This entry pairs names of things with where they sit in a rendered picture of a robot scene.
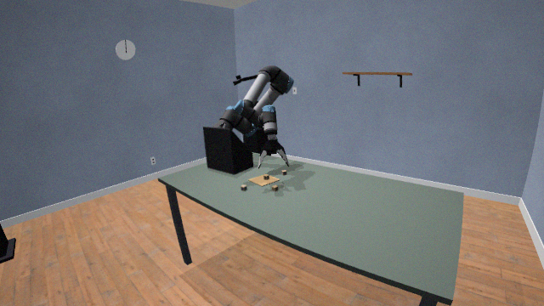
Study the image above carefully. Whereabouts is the beige flat mat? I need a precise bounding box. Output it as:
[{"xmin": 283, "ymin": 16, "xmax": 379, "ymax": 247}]
[{"xmin": 249, "ymin": 174, "xmax": 279, "ymax": 186}]

